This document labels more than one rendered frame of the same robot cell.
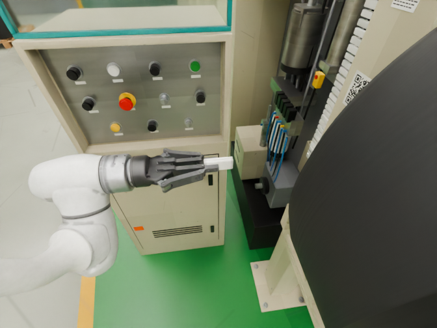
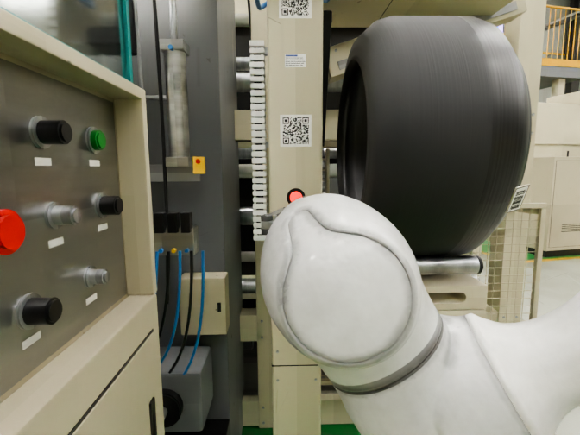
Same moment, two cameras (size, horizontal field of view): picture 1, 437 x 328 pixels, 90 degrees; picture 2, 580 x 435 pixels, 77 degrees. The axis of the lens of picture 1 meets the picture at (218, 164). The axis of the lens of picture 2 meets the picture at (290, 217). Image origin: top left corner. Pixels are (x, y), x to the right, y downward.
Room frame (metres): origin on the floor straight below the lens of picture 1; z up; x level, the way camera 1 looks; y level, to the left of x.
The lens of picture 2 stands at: (0.34, 0.59, 1.13)
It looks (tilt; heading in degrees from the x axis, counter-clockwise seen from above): 8 degrees down; 276
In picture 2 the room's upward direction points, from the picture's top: straight up
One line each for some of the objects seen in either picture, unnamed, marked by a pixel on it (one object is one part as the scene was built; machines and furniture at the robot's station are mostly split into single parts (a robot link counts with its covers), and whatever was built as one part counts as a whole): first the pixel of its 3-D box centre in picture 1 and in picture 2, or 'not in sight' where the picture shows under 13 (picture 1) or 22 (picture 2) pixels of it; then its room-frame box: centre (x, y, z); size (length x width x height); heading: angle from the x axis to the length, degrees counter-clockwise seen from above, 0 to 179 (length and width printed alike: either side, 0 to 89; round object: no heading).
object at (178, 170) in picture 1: (181, 171); not in sight; (0.35, 0.09, 1.06); 0.11 x 0.01 x 0.04; 96
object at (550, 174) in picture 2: not in sight; (558, 204); (-2.71, -4.54, 0.62); 0.90 x 0.56 x 1.25; 19
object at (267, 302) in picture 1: (277, 282); not in sight; (0.42, -0.35, 0.01); 0.27 x 0.27 x 0.02; 8
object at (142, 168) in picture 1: (153, 170); not in sight; (0.36, 0.16, 1.06); 0.09 x 0.08 x 0.07; 98
